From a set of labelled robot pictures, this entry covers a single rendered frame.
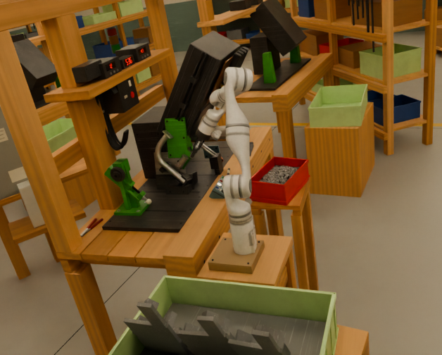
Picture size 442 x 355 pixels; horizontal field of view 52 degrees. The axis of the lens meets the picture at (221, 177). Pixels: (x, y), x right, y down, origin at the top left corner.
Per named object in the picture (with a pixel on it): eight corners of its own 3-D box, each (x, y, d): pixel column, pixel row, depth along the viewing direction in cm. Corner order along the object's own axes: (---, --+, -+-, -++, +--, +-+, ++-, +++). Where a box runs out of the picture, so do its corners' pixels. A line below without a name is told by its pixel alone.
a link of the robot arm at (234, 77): (226, 63, 172) (228, 128, 169) (250, 64, 174) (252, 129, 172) (221, 71, 181) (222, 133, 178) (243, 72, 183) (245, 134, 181)
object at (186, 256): (274, 146, 315) (271, 125, 309) (199, 287, 189) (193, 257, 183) (254, 146, 320) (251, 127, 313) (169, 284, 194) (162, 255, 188)
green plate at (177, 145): (194, 155, 243) (190, 115, 238) (188, 157, 235) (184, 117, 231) (174, 155, 247) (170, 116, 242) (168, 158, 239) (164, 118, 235)
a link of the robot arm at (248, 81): (236, 85, 200) (217, 84, 199) (255, 65, 175) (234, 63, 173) (236, 106, 200) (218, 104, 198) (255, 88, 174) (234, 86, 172)
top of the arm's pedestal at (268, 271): (293, 244, 195) (292, 236, 194) (275, 292, 169) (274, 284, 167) (224, 239, 207) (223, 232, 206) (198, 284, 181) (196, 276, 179)
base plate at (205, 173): (244, 140, 298) (243, 137, 297) (181, 232, 205) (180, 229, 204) (186, 142, 312) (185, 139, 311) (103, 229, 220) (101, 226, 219)
